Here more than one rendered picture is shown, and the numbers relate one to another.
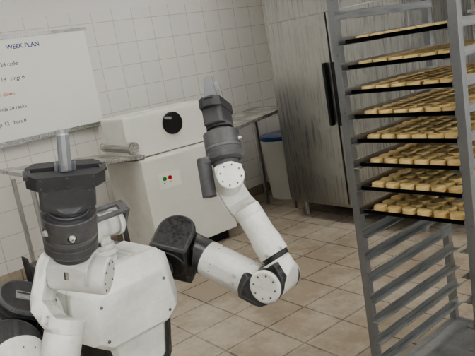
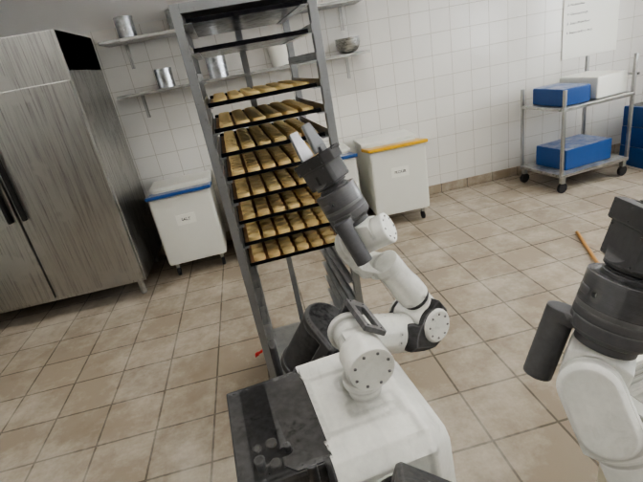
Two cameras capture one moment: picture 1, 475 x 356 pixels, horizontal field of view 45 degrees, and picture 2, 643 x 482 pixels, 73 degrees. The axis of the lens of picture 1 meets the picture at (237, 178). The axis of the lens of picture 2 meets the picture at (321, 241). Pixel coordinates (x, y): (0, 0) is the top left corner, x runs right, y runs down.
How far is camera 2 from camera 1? 126 cm
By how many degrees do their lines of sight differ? 57
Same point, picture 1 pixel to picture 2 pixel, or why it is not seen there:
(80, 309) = (444, 457)
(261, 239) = (416, 283)
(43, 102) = not seen: outside the picture
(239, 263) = (396, 319)
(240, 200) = not seen: hidden behind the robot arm
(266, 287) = (440, 324)
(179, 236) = not seen: hidden behind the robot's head
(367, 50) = (40, 138)
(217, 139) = (355, 193)
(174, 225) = (324, 316)
